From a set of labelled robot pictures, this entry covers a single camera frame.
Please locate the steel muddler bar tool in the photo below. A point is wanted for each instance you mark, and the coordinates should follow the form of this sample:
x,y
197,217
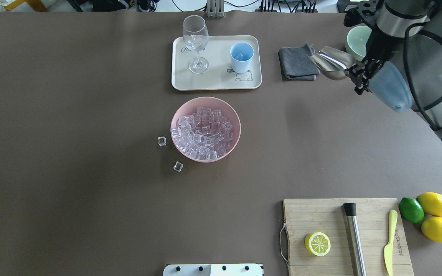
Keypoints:
x,y
352,220

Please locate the bamboo cutting board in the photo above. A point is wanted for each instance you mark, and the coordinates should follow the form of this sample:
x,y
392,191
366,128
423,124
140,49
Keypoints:
x,y
304,216

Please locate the loose ice cube upper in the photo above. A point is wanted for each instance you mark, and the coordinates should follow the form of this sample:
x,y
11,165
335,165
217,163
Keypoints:
x,y
162,141

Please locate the light green bowl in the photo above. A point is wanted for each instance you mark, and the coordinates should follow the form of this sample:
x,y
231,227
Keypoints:
x,y
356,41

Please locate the whole yellow lemon lower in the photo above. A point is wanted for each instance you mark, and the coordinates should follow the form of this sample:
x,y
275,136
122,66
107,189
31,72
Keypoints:
x,y
432,228

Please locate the silver metal ice scoop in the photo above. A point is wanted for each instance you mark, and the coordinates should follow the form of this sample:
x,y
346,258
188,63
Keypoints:
x,y
333,63

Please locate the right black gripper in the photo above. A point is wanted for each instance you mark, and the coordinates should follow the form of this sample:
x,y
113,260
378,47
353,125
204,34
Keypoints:
x,y
376,47

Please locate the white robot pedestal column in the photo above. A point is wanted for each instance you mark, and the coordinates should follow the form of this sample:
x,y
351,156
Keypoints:
x,y
228,269

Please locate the cream serving tray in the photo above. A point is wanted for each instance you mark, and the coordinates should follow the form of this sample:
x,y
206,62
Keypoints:
x,y
220,75

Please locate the whole yellow lemon upper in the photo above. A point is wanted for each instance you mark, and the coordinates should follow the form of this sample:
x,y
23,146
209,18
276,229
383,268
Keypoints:
x,y
431,203

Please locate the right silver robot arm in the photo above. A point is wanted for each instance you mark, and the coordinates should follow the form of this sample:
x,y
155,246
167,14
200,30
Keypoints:
x,y
403,61

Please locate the loose ice cube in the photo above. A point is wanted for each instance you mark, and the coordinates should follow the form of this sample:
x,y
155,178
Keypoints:
x,y
162,141
178,166

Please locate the grey folded cloth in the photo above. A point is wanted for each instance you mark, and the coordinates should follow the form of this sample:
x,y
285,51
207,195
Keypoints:
x,y
296,64

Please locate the yellow plastic knife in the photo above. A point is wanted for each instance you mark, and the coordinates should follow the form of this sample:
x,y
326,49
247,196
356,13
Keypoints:
x,y
388,248

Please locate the clear wine glass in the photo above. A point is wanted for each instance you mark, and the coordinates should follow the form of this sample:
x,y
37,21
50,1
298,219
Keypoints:
x,y
195,37

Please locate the light blue cup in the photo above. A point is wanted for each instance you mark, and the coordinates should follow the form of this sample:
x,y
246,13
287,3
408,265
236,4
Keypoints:
x,y
241,56

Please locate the half lemon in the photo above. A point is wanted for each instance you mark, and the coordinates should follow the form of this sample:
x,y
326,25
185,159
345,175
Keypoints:
x,y
317,243

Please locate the loose ice cube lower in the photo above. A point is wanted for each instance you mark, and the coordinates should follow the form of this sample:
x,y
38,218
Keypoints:
x,y
178,166

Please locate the pink bowl of ice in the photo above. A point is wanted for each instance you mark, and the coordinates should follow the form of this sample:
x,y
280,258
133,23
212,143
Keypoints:
x,y
205,129

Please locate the whole yellow lemon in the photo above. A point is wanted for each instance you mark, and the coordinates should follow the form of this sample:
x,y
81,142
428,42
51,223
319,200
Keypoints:
x,y
431,203
432,228

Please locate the green lime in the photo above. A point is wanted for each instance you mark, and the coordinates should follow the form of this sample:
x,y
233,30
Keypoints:
x,y
411,210

